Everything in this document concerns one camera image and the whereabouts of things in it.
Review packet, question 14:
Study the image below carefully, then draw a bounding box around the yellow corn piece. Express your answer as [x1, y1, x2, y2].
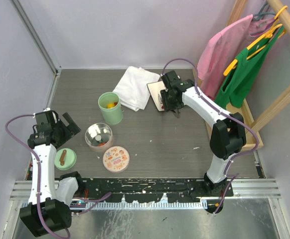
[107, 103, 116, 109]

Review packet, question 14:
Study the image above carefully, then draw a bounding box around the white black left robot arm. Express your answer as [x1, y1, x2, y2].
[19, 108, 85, 237]

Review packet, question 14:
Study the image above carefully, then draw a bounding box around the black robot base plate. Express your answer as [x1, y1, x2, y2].
[56, 177, 235, 204]

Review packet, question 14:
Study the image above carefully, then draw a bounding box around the round silver tin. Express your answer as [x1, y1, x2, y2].
[84, 123, 114, 152]

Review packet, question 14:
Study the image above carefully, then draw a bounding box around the green canister lid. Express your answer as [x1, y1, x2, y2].
[54, 148, 77, 170]

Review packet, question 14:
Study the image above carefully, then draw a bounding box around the round bakery tin lid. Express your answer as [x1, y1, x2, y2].
[103, 146, 130, 173]

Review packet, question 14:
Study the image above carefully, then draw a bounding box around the yellow hanger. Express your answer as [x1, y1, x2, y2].
[223, 5, 288, 76]

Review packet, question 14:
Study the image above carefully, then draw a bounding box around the tall green canister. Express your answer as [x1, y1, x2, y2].
[98, 92, 123, 124]

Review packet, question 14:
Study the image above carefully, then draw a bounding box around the white square plate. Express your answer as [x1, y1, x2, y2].
[147, 81, 165, 112]

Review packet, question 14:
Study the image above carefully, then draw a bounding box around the aluminium rail frame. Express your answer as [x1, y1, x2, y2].
[9, 178, 283, 210]

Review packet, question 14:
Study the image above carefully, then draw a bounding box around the pink shirt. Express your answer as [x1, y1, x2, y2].
[197, 15, 275, 100]

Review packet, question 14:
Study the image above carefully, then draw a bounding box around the green shirt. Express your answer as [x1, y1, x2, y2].
[214, 26, 285, 109]

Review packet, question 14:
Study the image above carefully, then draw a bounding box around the white folded cloth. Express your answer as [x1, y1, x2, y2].
[113, 66, 160, 112]

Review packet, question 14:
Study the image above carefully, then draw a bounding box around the wooden clothes rack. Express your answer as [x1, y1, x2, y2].
[194, 0, 290, 157]

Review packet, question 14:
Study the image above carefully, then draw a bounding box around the grey hanger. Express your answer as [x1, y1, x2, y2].
[249, 1, 276, 36]

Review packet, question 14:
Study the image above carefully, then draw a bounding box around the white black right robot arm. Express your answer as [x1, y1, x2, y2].
[160, 71, 246, 196]

